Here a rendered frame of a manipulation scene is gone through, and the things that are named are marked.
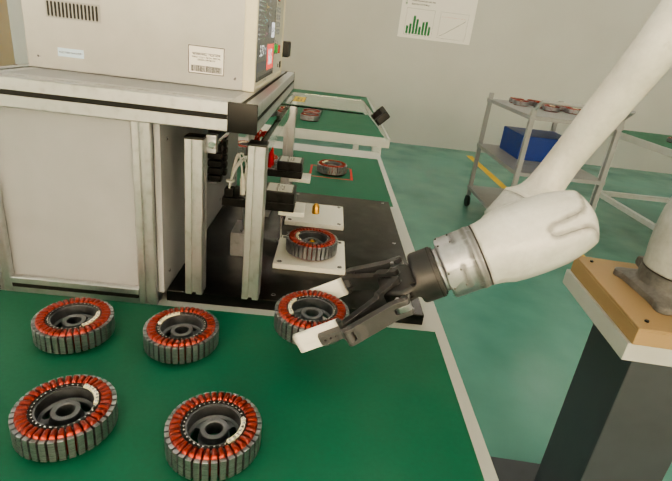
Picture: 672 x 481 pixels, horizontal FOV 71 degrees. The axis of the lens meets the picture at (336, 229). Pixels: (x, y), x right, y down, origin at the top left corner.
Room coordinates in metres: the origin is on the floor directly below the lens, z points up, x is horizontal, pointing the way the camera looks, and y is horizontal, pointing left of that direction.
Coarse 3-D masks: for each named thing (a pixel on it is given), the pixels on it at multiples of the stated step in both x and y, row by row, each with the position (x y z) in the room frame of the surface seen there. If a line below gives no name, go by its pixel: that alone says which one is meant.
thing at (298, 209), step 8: (272, 184) 0.95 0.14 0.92; (280, 184) 0.96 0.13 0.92; (288, 184) 0.96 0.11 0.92; (272, 192) 0.90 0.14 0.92; (280, 192) 0.91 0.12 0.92; (288, 192) 0.91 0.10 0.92; (224, 200) 0.90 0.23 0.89; (232, 200) 0.90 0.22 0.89; (240, 200) 0.90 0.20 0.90; (272, 200) 0.91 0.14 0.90; (280, 200) 0.91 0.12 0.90; (288, 200) 0.91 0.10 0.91; (272, 208) 0.90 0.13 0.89; (280, 208) 0.90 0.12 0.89; (288, 208) 0.90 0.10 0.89; (296, 208) 0.93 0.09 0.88; (304, 208) 0.94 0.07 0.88; (296, 216) 0.91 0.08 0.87
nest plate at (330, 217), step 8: (320, 208) 1.22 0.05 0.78; (328, 208) 1.23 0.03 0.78; (336, 208) 1.24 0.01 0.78; (288, 216) 1.13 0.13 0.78; (304, 216) 1.15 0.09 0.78; (312, 216) 1.15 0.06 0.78; (320, 216) 1.16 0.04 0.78; (328, 216) 1.17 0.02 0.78; (336, 216) 1.18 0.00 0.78; (288, 224) 1.10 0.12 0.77; (296, 224) 1.11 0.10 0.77; (304, 224) 1.11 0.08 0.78; (312, 224) 1.11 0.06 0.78; (320, 224) 1.11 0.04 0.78; (328, 224) 1.11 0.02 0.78; (336, 224) 1.12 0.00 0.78
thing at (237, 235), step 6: (240, 222) 0.95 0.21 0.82; (234, 228) 0.92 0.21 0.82; (240, 228) 0.92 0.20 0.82; (234, 234) 0.90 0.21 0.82; (240, 234) 0.90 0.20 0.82; (234, 240) 0.90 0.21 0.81; (240, 240) 0.90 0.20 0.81; (234, 246) 0.90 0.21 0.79; (240, 246) 0.90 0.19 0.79; (234, 252) 0.90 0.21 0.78; (240, 252) 0.90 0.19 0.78
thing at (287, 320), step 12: (288, 300) 0.62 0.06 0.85; (300, 300) 0.63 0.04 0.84; (312, 300) 0.64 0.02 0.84; (324, 300) 0.64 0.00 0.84; (336, 300) 0.64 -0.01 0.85; (276, 312) 0.59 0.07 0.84; (288, 312) 0.59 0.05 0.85; (300, 312) 0.63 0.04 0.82; (312, 312) 0.62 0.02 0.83; (324, 312) 0.63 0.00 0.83; (336, 312) 0.61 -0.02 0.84; (348, 312) 0.61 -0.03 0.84; (276, 324) 0.58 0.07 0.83; (288, 324) 0.56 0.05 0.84; (300, 324) 0.57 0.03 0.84; (312, 324) 0.57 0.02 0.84; (288, 336) 0.56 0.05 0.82
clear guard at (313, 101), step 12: (288, 96) 1.26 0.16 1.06; (300, 96) 1.29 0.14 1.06; (312, 96) 1.32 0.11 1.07; (324, 96) 1.35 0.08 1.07; (312, 108) 1.13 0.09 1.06; (324, 108) 1.13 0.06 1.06; (336, 108) 1.15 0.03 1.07; (348, 108) 1.17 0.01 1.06; (360, 108) 1.20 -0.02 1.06; (372, 120) 1.14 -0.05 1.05; (384, 132) 1.20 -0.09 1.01
